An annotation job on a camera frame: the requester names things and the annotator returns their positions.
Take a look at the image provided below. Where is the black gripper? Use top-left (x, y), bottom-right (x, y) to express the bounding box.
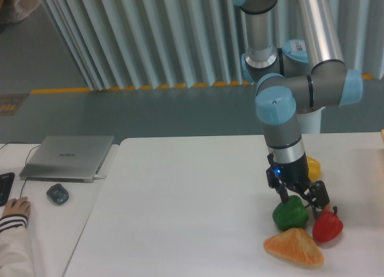
top-left (266, 155), bottom-right (330, 218)

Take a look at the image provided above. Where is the orange triangular bread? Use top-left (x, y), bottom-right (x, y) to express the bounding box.
top-left (263, 228), bottom-right (324, 267)

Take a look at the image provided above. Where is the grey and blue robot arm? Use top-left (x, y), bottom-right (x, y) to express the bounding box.
top-left (233, 0), bottom-right (363, 217)

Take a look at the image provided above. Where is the white striped sleeve forearm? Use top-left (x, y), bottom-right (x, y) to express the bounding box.
top-left (1, 214), bottom-right (35, 276)

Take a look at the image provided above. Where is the person's hand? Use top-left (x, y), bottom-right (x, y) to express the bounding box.
top-left (1, 197), bottom-right (31, 223)

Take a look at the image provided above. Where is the green bell pepper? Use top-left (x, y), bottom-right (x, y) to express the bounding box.
top-left (272, 195), bottom-right (309, 231)

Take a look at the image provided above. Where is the yellow bell pepper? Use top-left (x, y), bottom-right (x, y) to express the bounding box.
top-left (307, 156), bottom-right (321, 182)

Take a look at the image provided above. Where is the red bell pepper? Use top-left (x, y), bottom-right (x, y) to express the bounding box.
top-left (312, 206), bottom-right (344, 243)

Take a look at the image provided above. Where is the white folding partition screen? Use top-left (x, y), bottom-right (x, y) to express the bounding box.
top-left (40, 0), bottom-right (383, 90)

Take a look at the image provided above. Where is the dark grey small device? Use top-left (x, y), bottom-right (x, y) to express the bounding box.
top-left (46, 183), bottom-right (70, 206)

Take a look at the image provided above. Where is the silver closed laptop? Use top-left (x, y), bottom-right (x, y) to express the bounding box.
top-left (19, 136), bottom-right (114, 183)

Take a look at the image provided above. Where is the black keyboard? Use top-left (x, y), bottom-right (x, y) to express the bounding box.
top-left (0, 172), bottom-right (15, 207)

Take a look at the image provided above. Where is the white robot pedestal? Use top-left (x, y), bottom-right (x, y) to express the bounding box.
top-left (298, 107), bottom-right (324, 134)

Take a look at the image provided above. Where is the black mouse cable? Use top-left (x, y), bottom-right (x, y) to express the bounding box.
top-left (0, 141), bottom-right (41, 200)

